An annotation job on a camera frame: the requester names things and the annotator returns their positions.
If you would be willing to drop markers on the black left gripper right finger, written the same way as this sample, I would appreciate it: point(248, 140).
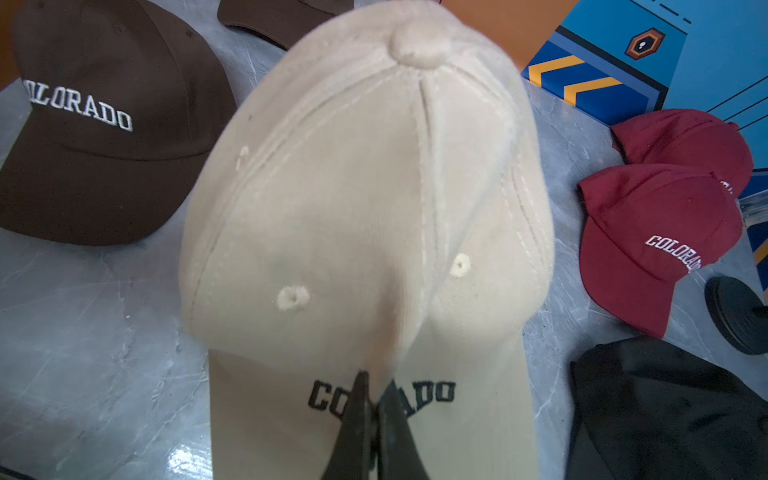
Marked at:
point(397, 454)

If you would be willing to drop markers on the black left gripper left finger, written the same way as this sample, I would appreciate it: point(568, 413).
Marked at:
point(351, 454)

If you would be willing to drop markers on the black cap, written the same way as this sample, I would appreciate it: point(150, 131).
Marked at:
point(645, 409)

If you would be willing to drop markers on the beige cap front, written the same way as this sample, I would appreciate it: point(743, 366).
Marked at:
point(376, 204)

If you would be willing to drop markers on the maroon cap front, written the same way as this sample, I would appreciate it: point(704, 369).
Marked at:
point(648, 227)

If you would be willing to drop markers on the maroon cap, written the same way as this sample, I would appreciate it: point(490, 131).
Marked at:
point(688, 138)
point(648, 227)

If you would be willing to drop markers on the brown cap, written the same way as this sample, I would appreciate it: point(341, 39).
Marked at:
point(127, 101)
point(280, 22)

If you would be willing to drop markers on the black microphone stand base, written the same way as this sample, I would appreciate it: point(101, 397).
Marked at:
point(738, 313)

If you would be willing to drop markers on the maroon cap back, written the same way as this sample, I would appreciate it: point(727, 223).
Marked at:
point(688, 138)

